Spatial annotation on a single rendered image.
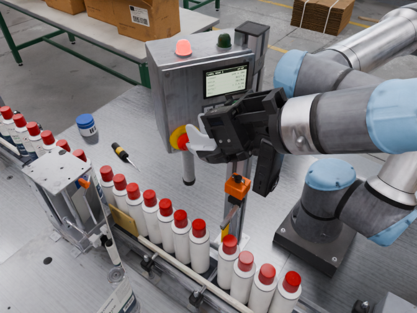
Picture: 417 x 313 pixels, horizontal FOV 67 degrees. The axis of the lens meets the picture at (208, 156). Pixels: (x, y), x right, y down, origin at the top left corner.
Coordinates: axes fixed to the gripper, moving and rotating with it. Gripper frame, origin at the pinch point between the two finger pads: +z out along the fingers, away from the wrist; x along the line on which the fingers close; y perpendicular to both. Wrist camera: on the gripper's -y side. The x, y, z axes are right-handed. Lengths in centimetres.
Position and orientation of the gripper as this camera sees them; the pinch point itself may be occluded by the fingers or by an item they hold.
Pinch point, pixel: (194, 146)
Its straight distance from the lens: 56.7
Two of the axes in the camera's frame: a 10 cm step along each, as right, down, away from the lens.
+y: -4.1, -8.2, -4.0
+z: -7.2, 0.2, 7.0
